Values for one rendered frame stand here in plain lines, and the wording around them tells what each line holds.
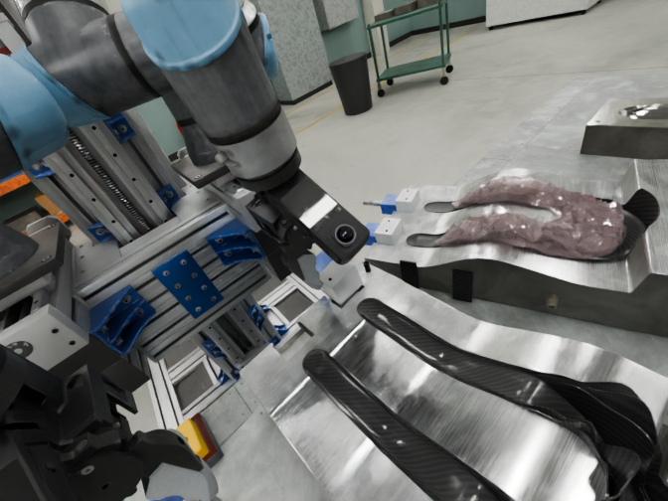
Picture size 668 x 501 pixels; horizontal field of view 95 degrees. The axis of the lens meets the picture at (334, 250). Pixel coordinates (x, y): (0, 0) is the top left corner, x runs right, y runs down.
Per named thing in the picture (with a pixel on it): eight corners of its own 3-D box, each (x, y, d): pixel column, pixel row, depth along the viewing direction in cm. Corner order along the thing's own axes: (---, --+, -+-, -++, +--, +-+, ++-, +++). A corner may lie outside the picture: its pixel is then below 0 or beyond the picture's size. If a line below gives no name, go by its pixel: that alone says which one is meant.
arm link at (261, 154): (297, 104, 28) (228, 158, 25) (314, 147, 31) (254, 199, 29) (252, 94, 32) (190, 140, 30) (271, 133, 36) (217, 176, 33)
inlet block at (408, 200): (361, 218, 74) (356, 199, 71) (370, 206, 77) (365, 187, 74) (414, 222, 67) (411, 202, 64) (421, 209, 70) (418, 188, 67)
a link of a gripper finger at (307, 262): (300, 273, 49) (287, 228, 43) (325, 291, 46) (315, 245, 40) (285, 284, 48) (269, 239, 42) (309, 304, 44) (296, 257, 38)
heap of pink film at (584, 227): (429, 252, 54) (424, 217, 50) (455, 196, 65) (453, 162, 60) (626, 280, 40) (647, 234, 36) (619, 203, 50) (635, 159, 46)
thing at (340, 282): (290, 268, 55) (277, 250, 51) (310, 250, 56) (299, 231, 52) (342, 306, 47) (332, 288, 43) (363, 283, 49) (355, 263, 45)
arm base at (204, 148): (186, 160, 79) (161, 121, 73) (236, 134, 84) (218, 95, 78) (203, 170, 68) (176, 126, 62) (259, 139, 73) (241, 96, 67)
